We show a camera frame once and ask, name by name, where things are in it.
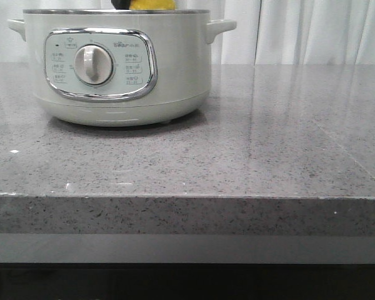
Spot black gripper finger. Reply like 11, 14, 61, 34
111, 0, 131, 10

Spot yellow corn cob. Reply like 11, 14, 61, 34
129, 0, 176, 10

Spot pale green electric cooking pot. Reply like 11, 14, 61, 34
7, 9, 237, 127

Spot white curtain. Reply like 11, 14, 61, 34
0, 0, 375, 66

